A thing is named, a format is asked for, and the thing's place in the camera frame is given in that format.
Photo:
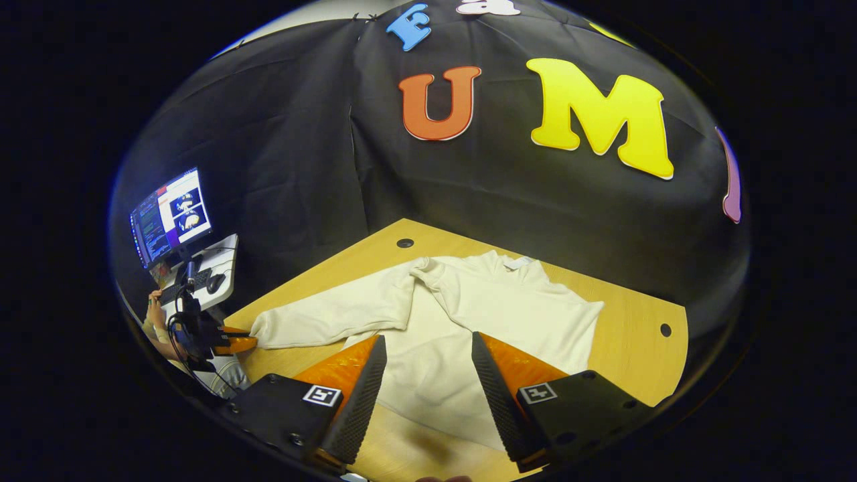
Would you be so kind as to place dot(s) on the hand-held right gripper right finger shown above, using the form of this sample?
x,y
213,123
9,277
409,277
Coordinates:
x,y
505,408

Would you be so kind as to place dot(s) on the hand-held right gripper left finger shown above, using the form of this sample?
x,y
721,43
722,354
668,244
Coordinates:
x,y
361,408

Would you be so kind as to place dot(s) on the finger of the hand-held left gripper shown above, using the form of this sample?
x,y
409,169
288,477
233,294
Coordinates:
x,y
238,345
236,331

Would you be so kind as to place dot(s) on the cream sweater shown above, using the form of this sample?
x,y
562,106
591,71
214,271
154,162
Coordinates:
x,y
482,301

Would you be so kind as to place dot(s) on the black keyboard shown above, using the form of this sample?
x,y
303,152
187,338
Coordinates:
x,y
181,289

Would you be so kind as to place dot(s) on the black computer mouse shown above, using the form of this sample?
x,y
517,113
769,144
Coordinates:
x,y
215,283

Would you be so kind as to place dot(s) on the white side desk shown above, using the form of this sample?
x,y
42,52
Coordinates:
x,y
224,258

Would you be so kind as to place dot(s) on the computer monitor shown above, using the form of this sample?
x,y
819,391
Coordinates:
x,y
171,217

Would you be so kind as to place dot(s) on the black backdrop cloth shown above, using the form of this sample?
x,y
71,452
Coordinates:
x,y
281,147

